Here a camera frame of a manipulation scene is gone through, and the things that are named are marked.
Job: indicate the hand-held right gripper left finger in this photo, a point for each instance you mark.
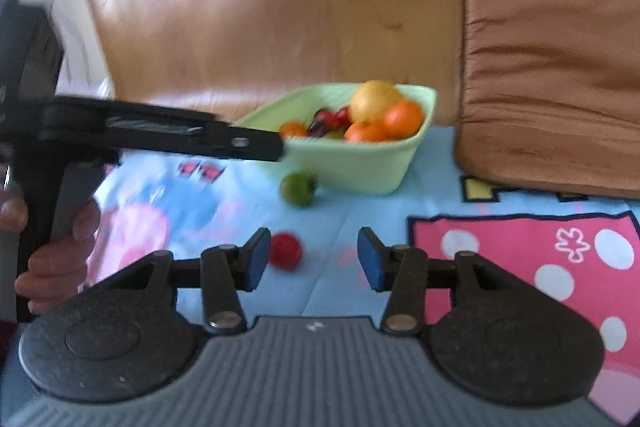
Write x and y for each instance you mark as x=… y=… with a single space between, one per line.
x=257 y=259

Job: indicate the brown seat cushion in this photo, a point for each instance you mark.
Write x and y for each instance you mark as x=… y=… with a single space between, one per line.
x=550 y=82

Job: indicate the dark purple plum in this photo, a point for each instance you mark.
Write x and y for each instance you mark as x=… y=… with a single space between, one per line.
x=317 y=128

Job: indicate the wooden chair back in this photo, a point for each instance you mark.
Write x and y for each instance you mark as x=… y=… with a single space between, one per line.
x=250 y=7

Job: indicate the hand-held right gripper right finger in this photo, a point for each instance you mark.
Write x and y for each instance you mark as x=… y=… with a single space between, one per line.
x=371 y=259

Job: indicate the orange mandarin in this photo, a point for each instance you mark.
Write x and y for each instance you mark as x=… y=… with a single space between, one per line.
x=292 y=129
x=367 y=133

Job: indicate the person's left hand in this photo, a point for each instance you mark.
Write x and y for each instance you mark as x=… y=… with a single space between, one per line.
x=60 y=272

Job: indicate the blue cartoon printed blanket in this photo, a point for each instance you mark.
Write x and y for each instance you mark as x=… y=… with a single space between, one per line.
x=500 y=247

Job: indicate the green lime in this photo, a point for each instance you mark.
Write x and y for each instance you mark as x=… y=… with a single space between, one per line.
x=298 y=189

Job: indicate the yellow pear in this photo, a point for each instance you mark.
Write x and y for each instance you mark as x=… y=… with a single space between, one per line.
x=375 y=102

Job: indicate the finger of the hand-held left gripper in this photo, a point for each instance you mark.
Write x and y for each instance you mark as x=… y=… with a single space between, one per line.
x=150 y=129

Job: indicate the light green ceramic bowl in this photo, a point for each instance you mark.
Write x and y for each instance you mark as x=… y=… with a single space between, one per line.
x=360 y=167

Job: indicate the large orange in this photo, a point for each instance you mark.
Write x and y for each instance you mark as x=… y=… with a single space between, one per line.
x=404 y=119

